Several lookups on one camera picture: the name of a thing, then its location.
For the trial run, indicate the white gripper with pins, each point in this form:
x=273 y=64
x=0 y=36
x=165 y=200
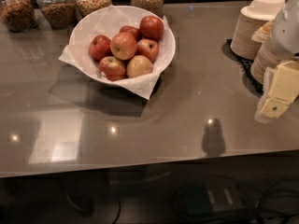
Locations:
x=286 y=32

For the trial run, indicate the red apple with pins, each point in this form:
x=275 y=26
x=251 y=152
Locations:
x=151 y=27
x=100 y=47
x=148 y=48
x=131 y=30

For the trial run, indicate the red apple top right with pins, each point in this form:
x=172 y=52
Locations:
x=151 y=27

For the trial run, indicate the yellow apple front right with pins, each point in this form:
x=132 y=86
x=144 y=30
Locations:
x=139 y=66

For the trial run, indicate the red apple back middle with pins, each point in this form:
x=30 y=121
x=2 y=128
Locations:
x=131 y=30

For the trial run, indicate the red-yellow apple centre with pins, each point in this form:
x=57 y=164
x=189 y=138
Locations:
x=123 y=46

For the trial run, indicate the red-yellow apple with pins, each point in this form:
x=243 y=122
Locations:
x=123 y=46
x=112 y=68

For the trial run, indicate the white bowl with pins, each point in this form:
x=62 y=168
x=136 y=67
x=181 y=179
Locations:
x=102 y=22

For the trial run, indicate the red-yellow apple front left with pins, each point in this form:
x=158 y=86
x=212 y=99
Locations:
x=112 y=68

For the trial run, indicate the red apple far left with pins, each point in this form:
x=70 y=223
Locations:
x=100 y=47

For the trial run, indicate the black rubber mat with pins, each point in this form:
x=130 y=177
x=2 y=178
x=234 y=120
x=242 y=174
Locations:
x=248 y=80

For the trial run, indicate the back stack paper bowls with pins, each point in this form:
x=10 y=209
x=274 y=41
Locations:
x=250 y=19

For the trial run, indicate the dark box under table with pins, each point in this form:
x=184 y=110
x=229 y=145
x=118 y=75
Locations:
x=201 y=200

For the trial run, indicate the white paper liner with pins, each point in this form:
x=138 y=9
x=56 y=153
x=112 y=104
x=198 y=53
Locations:
x=137 y=86

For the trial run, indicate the glass jar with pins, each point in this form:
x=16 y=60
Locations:
x=17 y=15
x=60 y=14

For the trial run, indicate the glass jar far left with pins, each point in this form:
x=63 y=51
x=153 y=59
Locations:
x=17 y=15

